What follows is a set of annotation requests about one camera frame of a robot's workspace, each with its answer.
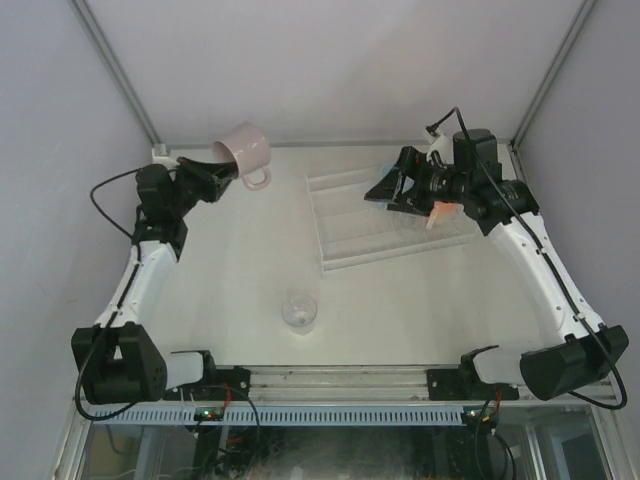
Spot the pink ceramic mug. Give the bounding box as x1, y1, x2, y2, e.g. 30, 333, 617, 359
426, 201, 458, 230

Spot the lilac ceramic mug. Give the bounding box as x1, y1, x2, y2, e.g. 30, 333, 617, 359
212, 122, 271, 191

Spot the clear acrylic dish rack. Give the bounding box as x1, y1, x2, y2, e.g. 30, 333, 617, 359
306, 165, 478, 274

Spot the clear glass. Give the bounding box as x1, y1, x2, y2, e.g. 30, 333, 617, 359
281, 293, 318, 335
391, 211, 429, 238

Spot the light blue mug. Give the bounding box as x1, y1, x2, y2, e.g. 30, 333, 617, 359
377, 164, 414, 213

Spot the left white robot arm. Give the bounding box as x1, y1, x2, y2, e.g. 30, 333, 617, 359
71, 157, 239, 405

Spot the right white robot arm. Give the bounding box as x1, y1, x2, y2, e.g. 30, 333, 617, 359
364, 129, 629, 400

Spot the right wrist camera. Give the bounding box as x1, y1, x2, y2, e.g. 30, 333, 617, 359
426, 128, 454, 165

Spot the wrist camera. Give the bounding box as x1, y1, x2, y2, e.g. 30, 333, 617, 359
151, 143, 179, 170
426, 128, 454, 165

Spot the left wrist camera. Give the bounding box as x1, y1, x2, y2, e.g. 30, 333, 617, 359
151, 143, 179, 170

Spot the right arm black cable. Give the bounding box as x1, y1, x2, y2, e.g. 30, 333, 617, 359
424, 106, 629, 411

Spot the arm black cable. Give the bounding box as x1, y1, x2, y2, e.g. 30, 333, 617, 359
424, 106, 629, 411
74, 167, 151, 422

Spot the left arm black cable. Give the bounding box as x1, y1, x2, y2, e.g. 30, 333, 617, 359
74, 167, 151, 422

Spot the right aluminium frame post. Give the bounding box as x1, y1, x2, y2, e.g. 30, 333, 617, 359
510, 0, 601, 151

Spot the aluminium frame post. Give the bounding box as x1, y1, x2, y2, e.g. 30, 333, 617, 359
510, 0, 601, 151
67, 0, 163, 146

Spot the left aluminium frame post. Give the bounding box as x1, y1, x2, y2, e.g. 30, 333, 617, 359
67, 0, 163, 146

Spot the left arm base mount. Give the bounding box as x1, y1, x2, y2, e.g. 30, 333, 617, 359
163, 350, 251, 402

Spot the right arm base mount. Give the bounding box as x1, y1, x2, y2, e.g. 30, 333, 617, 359
426, 345, 520, 401

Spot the aluminium front rail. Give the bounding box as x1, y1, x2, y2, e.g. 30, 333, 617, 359
72, 363, 617, 407

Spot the blue slotted cable duct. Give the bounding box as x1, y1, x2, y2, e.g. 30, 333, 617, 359
106, 404, 464, 427

